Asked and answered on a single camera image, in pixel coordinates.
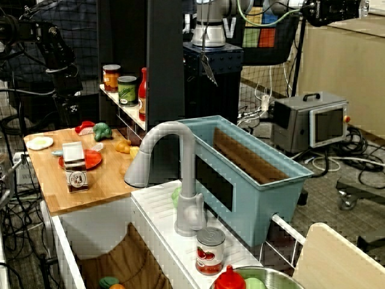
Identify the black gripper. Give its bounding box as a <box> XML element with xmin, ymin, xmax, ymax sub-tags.
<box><xmin>51</xmin><ymin>68</ymin><xmax>84</xmax><ymax>128</ymax></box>

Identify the brown white milk box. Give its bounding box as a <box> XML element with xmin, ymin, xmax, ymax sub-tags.
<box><xmin>62</xmin><ymin>141</ymin><xmax>90</xmax><ymax>194</ymax></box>

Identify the white labelled box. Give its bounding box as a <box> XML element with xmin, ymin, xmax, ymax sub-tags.
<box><xmin>13</xmin><ymin>151</ymin><xmax>40</xmax><ymax>185</ymax></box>

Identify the grey robot control box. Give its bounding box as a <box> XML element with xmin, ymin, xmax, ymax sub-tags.
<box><xmin>273</xmin><ymin>92</ymin><xmax>350</xmax><ymax>155</ymax></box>

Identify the red toy cheese wedge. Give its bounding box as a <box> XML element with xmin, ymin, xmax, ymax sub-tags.
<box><xmin>75</xmin><ymin>120</ymin><xmax>96</xmax><ymax>135</ymax></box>

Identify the green toy broccoli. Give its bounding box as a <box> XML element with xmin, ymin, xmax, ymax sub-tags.
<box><xmin>92</xmin><ymin>122</ymin><xmax>114</xmax><ymax>142</ymax></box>

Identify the toy fried egg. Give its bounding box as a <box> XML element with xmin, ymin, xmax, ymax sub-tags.
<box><xmin>26</xmin><ymin>135</ymin><xmax>55</xmax><ymax>151</ymax></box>

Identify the orange beans can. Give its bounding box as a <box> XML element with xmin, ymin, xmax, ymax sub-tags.
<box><xmin>102</xmin><ymin>64</ymin><xmax>122</xmax><ymax>93</ymax></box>

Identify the red round plate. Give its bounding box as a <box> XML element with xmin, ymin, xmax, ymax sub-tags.
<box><xmin>58</xmin><ymin>149</ymin><xmax>103</xmax><ymax>170</ymax></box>

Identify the white tiled shelf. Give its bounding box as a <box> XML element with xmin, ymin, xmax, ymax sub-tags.
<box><xmin>99</xmin><ymin>84</ymin><xmax>149</xmax><ymax>132</ymax></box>

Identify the green peas can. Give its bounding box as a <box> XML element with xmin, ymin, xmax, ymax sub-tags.
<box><xmin>117</xmin><ymin>75</ymin><xmax>138</xmax><ymax>108</ymax></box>

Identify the orange toy croissant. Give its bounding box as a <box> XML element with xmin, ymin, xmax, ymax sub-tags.
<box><xmin>115</xmin><ymin>138</ymin><xmax>132</xmax><ymax>155</ymax></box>

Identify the red sauce bottle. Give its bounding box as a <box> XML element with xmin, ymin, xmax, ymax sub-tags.
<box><xmin>138</xmin><ymin>67</ymin><xmax>149</xmax><ymax>122</ymax></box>

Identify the black kitchen back panel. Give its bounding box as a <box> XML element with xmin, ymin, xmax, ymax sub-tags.
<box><xmin>97</xmin><ymin>0</ymin><xmax>186</xmax><ymax>185</ymax></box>

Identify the white toy sink unit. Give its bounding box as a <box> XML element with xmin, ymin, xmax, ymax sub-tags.
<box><xmin>40</xmin><ymin>179</ymin><xmax>265</xmax><ymax>289</ymax></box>

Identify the green toy lettuce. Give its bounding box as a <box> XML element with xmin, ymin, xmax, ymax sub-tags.
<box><xmin>171</xmin><ymin>187</ymin><xmax>183</xmax><ymax>209</ymax></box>

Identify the grey toy faucet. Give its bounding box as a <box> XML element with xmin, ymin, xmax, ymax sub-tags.
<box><xmin>123</xmin><ymin>120</ymin><xmax>209</xmax><ymax>237</ymax></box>

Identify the hanging metal spatula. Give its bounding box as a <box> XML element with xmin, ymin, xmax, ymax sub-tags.
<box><xmin>200</xmin><ymin>17</ymin><xmax>218</xmax><ymax>87</ymax></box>

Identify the brown cloth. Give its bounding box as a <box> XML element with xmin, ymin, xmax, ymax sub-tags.
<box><xmin>77</xmin><ymin>222</ymin><xmax>173</xmax><ymax>289</ymax></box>

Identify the dark green toy vegetable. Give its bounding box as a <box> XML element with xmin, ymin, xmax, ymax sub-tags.
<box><xmin>99</xmin><ymin>276</ymin><xmax>120</xmax><ymax>289</ymax></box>

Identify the blue plastic dish bin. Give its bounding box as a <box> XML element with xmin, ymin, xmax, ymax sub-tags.
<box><xmin>176</xmin><ymin>115</ymin><xmax>314</xmax><ymax>248</ymax></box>

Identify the tomato can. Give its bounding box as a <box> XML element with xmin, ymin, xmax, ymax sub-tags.
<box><xmin>195</xmin><ymin>226</ymin><xmax>226</xmax><ymax>276</ymax></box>

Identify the colourful squares banner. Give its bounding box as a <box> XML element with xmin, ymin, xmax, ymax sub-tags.
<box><xmin>225</xmin><ymin>5</ymin><xmax>299</xmax><ymax>66</ymax></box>

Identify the red ketchup bottle cap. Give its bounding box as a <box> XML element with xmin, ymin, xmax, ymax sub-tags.
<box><xmin>214</xmin><ymin>265</ymin><xmax>247</xmax><ymax>289</ymax></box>

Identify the black stand pole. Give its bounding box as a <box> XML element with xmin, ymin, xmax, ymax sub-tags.
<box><xmin>289</xmin><ymin>16</ymin><xmax>308</xmax><ymax>98</ymax></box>

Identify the light green toy fruit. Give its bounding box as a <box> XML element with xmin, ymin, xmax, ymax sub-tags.
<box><xmin>243</xmin><ymin>276</ymin><xmax>267</xmax><ymax>289</ymax></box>

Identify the grey teach pendant screen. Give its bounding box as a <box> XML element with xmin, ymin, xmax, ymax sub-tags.
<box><xmin>309</xmin><ymin>104</ymin><xmax>351</xmax><ymax>149</ymax></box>

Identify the steel bowl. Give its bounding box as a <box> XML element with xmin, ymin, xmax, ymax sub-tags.
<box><xmin>209</xmin><ymin>266</ymin><xmax>305</xmax><ymax>289</ymax></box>

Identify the black tool head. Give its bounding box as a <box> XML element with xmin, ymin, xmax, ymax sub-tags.
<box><xmin>301</xmin><ymin>0</ymin><xmax>370</xmax><ymax>27</ymax></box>

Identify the black cart base with caster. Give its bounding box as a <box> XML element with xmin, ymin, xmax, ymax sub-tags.
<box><xmin>336</xmin><ymin>176</ymin><xmax>385</xmax><ymax>211</ymax></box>

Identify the light wooden board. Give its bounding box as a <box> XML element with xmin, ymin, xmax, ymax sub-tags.
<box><xmin>292</xmin><ymin>222</ymin><xmax>385</xmax><ymax>289</ymax></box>

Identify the grey spatula blue handle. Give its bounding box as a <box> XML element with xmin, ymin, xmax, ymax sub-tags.
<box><xmin>51</xmin><ymin>141</ymin><xmax>105</xmax><ymax>157</ymax></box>

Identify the dark blue robot pedestal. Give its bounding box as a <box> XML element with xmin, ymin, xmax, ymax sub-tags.
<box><xmin>182</xmin><ymin>42</ymin><xmax>245</xmax><ymax>82</ymax></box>

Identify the green cable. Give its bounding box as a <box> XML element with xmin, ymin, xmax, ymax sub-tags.
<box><xmin>236</xmin><ymin>0</ymin><xmax>302</xmax><ymax>26</ymax></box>

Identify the white wire rack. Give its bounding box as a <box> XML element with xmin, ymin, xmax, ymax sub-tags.
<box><xmin>260</xmin><ymin>213</ymin><xmax>307</xmax><ymax>269</ymax></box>

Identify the white floor cable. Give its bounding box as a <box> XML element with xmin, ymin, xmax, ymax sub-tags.
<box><xmin>304</xmin><ymin>152</ymin><xmax>385</xmax><ymax>174</ymax></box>

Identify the black floor cable bundle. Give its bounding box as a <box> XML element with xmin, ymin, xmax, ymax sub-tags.
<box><xmin>332</xmin><ymin>125</ymin><xmax>385</xmax><ymax>188</ymax></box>

